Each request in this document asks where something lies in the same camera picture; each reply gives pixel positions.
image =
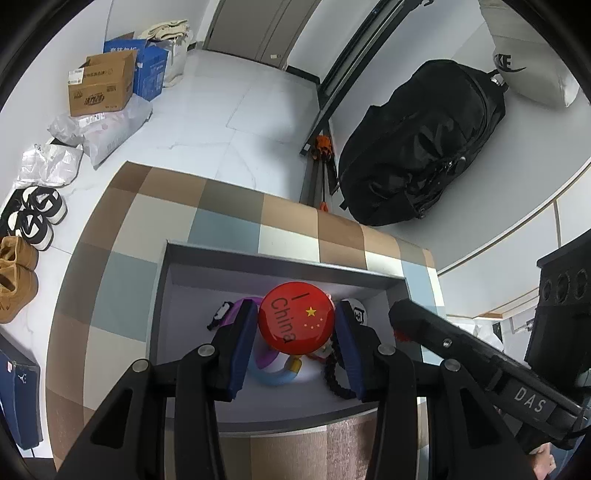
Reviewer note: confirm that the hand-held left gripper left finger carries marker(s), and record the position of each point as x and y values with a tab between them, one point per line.
242	350

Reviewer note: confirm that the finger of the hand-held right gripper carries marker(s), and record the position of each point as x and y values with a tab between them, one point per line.
438	334

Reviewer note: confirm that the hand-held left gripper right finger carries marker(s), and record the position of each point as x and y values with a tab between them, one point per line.
351	357

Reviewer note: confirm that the white round badge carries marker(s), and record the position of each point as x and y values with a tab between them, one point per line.
359	314

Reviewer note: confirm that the grey cardboard box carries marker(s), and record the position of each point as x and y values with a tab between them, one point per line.
198	323

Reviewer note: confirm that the red round badge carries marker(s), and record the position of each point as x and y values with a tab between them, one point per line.
295	318

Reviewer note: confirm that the person's right hand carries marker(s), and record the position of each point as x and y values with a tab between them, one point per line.
542	464

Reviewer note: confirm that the small red white trinket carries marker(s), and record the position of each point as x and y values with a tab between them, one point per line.
323	353

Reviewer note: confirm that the checked tablecloth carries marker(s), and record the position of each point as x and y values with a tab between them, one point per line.
115	277

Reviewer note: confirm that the black backpack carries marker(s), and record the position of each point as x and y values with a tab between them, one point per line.
415	147

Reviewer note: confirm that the orange black tool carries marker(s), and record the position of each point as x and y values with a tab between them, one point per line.
322	146

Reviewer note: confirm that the blue shoe box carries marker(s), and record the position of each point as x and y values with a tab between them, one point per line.
18	401

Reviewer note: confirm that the brown suede shoe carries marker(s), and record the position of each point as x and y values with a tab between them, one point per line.
18	290
18	254

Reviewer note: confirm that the black white sneaker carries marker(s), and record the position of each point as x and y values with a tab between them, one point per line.
30	228
46	203

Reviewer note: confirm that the white plastic mailer package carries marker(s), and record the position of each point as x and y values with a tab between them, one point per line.
111	134

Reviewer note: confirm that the white bag with black logo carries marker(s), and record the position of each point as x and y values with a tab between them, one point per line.
531	78

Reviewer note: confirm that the silver plastic packaging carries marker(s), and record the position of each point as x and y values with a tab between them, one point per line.
46	164

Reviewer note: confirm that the blue cardboard carton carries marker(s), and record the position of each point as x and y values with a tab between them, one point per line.
150	74

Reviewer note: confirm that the white plastic bag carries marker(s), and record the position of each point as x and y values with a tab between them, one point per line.
175	60

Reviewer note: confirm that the brown cardboard carton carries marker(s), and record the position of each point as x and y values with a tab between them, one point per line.
99	87

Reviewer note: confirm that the grey door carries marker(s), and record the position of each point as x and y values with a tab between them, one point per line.
258	27

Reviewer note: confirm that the beige cloth bag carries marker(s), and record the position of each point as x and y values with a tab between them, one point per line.
166	30

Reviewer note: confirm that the dark sliding door frame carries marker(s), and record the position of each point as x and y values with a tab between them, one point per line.
351	60

